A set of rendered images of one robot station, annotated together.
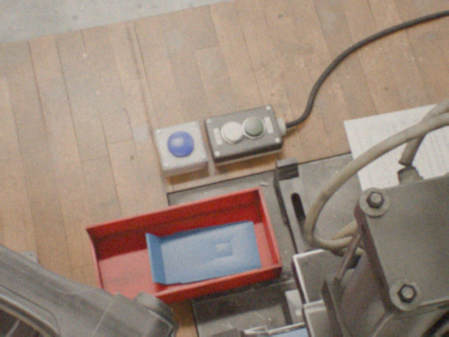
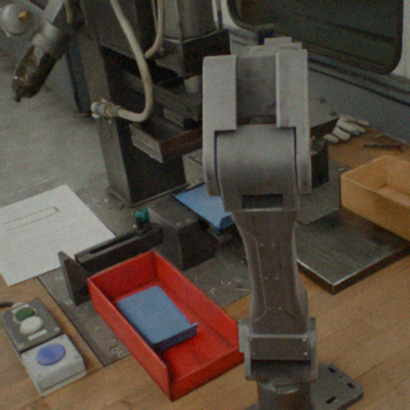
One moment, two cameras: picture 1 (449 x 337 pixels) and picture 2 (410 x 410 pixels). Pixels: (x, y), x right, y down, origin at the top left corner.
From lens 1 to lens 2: 110 cm
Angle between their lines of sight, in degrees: 68
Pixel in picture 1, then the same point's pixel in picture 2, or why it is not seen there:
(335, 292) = (188, 38)
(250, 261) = (153, 291)
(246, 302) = not seen: hidden behind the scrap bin
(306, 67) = not seen: outside the picture
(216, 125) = (25, 339)
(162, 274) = (188, 331)
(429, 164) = (40, 242)
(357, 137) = (23, 275)
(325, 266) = (160, 132)
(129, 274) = (196, 359)
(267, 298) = not seen: hidden behind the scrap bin
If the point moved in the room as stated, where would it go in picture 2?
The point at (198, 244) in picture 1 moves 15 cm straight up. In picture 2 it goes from (149, 324) to (132, 240)
